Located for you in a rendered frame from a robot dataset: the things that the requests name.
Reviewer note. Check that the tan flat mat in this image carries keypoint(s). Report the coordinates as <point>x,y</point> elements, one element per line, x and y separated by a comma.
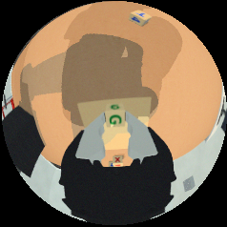
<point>116,137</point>

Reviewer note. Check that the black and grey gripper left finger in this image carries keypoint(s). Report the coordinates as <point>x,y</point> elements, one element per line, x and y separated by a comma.
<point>84,149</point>

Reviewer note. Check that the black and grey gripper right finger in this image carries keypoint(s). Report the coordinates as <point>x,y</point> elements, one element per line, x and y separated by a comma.
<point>146,144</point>

